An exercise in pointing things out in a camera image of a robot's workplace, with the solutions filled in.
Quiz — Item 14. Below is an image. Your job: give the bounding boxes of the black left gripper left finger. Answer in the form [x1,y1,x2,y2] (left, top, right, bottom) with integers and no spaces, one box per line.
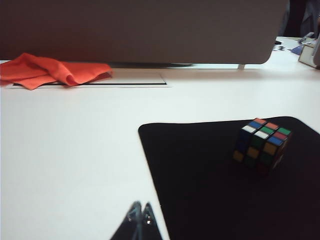
[109,201,141,240]

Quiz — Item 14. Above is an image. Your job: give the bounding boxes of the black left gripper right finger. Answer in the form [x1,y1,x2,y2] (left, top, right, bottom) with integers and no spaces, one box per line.
[139,201,171,240]

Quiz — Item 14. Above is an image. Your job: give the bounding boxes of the Rubik's cube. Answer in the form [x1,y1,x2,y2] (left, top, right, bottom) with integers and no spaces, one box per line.
[232,117,293,177]

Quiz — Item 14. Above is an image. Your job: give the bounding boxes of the black UGREEN mouse pad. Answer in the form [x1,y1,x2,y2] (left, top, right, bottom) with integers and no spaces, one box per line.
[137,115,320,240]

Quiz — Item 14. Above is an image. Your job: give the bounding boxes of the orange cloth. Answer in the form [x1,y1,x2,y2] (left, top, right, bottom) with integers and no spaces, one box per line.
[0,52,113,91]

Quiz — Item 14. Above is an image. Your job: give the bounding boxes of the large grey desk divider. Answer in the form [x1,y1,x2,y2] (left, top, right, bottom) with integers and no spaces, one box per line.
[0,0,290,65]

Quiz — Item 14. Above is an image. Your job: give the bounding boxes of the checkered black white sheet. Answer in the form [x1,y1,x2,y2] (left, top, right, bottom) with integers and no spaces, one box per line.
[272,39,301,52]

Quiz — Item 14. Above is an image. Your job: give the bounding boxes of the blue paper piece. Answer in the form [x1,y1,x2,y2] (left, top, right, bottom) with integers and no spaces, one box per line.
[291,44,305,55]

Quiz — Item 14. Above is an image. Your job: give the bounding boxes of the grey box device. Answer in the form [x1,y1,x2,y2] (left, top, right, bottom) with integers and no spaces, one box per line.
[297,44,316,67]

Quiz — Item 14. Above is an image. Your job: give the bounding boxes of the small grey desk divider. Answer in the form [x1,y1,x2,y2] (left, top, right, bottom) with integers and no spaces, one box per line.
[311,32,320,70]

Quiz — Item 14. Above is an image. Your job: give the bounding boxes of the white desk cable lid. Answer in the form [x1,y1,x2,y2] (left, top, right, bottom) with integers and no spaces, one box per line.
[4,68,173,89]

